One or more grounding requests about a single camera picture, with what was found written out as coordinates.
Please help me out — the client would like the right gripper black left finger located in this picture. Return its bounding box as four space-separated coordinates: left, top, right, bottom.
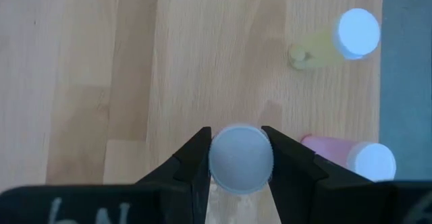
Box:
134 126 212 224

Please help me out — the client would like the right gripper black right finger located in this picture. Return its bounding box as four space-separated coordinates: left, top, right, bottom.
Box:
261 125 374 224

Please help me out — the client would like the small pink pill bottle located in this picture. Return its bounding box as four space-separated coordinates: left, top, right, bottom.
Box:
208 124 275 196
300 134 397 183

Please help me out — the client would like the small yellow pill bottle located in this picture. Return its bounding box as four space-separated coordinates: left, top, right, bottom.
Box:
288 7 381 72

